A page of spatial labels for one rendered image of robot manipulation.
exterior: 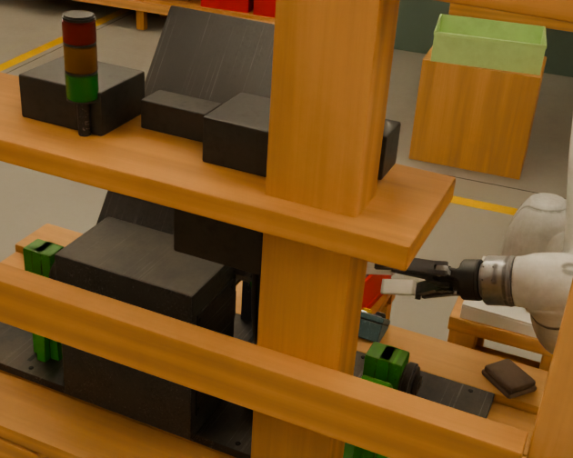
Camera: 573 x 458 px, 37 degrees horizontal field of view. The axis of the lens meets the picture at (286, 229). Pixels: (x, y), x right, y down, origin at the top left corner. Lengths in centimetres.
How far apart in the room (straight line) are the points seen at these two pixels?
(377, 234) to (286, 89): 23
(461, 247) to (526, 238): 216
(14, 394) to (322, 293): 87
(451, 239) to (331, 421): 316
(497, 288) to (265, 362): 45
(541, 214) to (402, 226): 106
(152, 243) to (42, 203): 292
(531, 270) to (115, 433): 87
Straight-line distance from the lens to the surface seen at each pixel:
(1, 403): 192
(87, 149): 138
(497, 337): 229
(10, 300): 157
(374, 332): 204
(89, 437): 182
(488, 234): 455
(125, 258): 167
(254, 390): 137
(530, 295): 154
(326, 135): 117
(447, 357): 205
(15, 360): 200
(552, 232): 223
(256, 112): 133
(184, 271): 163
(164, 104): 142
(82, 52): 136
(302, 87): 116
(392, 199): 126
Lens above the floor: 210
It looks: 29 degrees down
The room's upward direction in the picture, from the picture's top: 4 degrees clockwise
